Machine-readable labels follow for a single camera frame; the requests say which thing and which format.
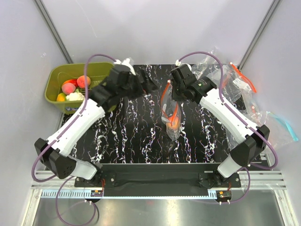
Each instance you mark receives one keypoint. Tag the clear bag pile upper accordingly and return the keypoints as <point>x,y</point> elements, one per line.
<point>236,87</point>

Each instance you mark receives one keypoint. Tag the pink peach left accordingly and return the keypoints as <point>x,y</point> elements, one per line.
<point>68,88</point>

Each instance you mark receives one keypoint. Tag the orange peach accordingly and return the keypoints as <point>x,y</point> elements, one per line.
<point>173,123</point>

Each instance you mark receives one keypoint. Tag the yellow-orange mango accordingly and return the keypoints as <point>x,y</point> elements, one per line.
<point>61,97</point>

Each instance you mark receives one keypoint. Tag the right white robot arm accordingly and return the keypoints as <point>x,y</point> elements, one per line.
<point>251,138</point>

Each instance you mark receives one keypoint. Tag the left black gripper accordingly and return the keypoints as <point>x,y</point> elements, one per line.
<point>149,86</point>

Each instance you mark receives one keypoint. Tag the white cauliflower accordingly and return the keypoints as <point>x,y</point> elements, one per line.
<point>75,96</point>

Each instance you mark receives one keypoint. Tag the clear bag blue zipper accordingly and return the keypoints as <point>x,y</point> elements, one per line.
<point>281,133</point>

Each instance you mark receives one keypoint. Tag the orange-red peach top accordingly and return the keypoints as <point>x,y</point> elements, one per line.
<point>83,81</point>

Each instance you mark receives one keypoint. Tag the red pepper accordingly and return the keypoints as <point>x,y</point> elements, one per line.
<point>71,81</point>

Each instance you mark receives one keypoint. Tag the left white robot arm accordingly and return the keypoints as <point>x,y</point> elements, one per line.
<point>54,153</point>

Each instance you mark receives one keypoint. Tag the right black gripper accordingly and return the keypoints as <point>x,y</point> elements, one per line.
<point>175,97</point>

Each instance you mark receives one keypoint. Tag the green plastic basket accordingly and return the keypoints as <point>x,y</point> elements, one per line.
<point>96,72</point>

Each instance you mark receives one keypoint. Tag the black marble mat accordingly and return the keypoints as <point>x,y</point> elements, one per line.
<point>134,132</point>

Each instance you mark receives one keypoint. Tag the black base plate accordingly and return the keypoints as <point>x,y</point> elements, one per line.
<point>195,174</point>

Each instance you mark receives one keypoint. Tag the aluminium frame rail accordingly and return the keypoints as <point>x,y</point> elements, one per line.
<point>51,26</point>

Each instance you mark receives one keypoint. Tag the clear bag orange zipper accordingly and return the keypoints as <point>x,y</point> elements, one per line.
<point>169,108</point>

